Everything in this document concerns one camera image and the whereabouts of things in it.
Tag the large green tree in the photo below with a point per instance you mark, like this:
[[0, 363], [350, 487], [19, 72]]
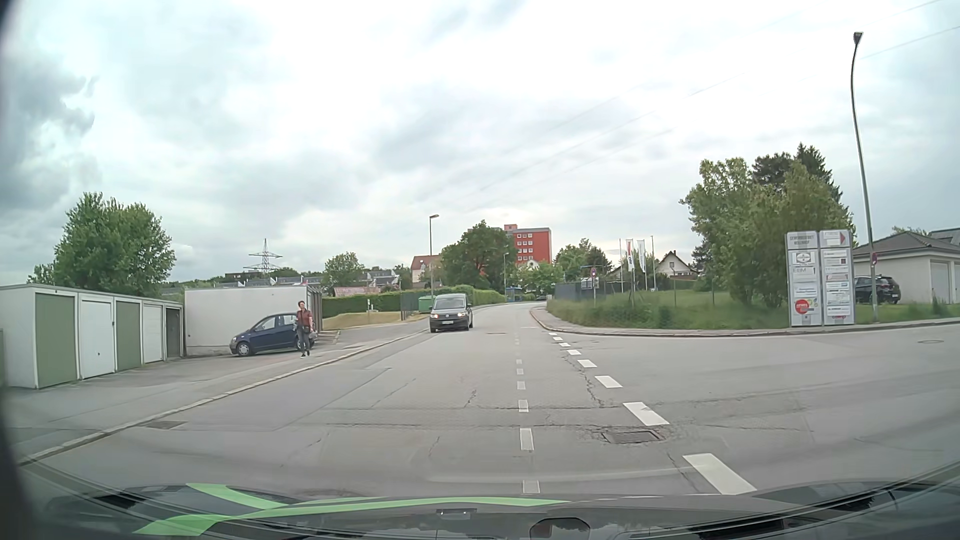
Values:
[[112, 244]]

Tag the cluster of tall trees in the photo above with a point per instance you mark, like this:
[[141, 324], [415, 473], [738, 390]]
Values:
[[757, 217]]

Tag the group of green trees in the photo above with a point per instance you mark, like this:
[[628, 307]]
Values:
[[480, 255]]

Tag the grass verge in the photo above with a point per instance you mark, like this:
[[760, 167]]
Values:
[[675, 311]]

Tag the white house with gable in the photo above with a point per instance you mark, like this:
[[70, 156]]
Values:
[[675, 265]]

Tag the row of garages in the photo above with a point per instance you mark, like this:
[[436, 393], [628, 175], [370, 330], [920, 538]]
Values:
[[82, 337]]

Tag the tall curved lamp post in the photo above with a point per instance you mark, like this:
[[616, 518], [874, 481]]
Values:
[[862, 187]]

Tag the white garage block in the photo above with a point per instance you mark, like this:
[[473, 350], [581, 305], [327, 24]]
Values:
[[225, 315]]

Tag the electricity pylon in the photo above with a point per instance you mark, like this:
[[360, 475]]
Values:
[[265, 259]]

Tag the grey paved pavement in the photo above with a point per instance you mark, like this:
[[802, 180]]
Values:
[[150, 382]]

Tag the person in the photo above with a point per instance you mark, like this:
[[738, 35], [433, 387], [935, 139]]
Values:
[[303, 326]]

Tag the red tall building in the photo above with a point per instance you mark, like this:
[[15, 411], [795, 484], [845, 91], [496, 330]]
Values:
[[532, 244]]

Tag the round green tree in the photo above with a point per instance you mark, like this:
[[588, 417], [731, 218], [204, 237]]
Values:
[[343, 268]]

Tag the road markings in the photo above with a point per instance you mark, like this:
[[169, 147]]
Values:
[[718, 473]]

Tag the dark metal fence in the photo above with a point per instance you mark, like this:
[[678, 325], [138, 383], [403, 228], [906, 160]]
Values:
[[577, 291]]

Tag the white flags on poles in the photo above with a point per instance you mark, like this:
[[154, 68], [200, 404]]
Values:
[[634, 259]]

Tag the car's own bonnet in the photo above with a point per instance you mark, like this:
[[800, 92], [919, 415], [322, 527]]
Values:
[[480, 517]]

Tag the road sign on post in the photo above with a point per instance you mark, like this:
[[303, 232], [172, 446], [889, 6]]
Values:
[[874, 266]]

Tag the white directory sign boards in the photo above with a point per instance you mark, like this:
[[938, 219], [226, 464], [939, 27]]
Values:
[[820, 277]]

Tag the houses with dark roofs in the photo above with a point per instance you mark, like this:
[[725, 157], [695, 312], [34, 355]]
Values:
[[375, 279]]

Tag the pavement with kerb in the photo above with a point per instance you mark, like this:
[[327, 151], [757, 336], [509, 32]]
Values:
[[675, 331]]

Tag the dark blue parked car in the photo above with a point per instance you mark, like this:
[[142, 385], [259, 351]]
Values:
[[262, 336]]

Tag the green hedge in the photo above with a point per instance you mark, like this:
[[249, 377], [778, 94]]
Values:
[[367, 301]]

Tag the beige low building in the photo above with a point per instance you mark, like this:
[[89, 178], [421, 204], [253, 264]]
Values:
[[911, 262]]

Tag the dark grey van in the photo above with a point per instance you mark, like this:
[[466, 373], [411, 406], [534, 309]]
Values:
[[451, 313]]

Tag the black parked car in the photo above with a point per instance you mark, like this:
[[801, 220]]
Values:
[[877, 289]]

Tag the green container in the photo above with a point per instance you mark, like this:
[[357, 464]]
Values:
[[426, 303]]

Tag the grey asphalt road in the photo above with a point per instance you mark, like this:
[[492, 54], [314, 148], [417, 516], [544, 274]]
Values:
[[465, 375]]

